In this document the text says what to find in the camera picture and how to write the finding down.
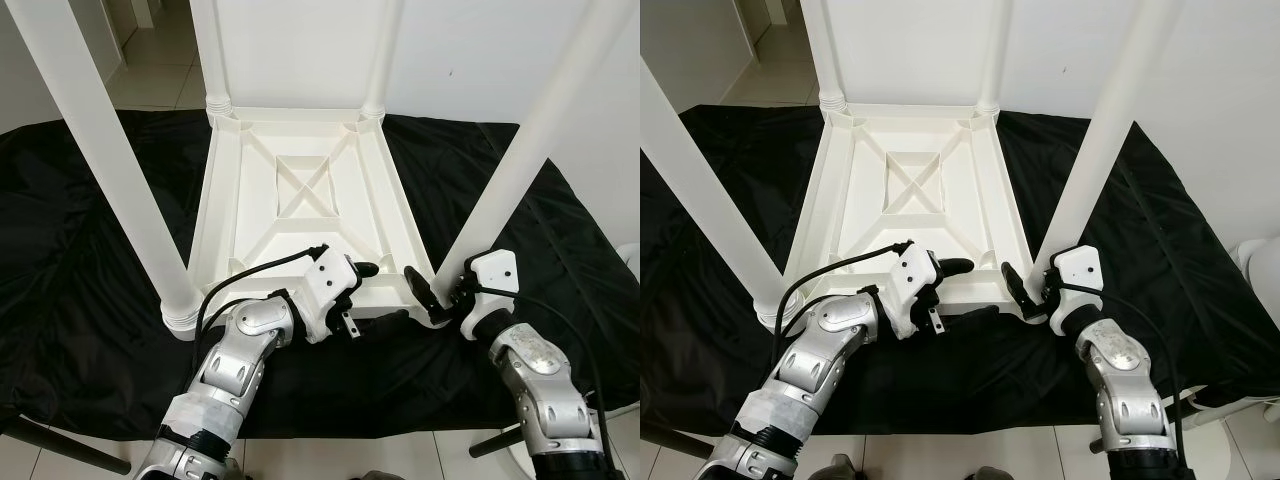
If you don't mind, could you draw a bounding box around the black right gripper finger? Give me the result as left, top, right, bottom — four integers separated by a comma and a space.
404, 265, 443, 323
1003, 262, 1041, 321

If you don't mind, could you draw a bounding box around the black table cloth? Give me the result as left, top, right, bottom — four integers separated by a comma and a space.
0, 110, 641, 441
640, 105, 1280, 436

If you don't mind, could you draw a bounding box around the white round floor base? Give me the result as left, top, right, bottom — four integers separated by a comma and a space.
500, 450, 546, 480

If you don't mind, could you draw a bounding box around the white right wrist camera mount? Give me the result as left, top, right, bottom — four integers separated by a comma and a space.
1048, 245, 1104, 336
460, 250, 521, 339

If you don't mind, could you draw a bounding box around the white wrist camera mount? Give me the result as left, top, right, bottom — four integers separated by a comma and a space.
885, 242, 946, 341
460, 250, 521, 339
300, 252, 361, 343
1048, 245, 1104, 336

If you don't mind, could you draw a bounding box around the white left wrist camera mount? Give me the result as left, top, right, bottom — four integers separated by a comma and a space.
885, 242, 946, 341
300, 252, 361, 343

